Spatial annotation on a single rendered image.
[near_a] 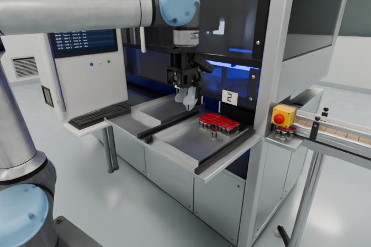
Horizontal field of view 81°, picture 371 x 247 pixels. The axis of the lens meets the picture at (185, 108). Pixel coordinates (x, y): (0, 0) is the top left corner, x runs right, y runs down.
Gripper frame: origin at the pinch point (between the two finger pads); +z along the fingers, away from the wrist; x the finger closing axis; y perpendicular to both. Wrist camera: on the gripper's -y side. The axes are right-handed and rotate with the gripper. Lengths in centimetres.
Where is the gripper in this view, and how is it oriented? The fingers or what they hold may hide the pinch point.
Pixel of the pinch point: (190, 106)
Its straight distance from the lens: 72.6
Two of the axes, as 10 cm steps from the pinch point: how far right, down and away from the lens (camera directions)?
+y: -7.0, 2.7, -6.6
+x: 7.2, 2.7, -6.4
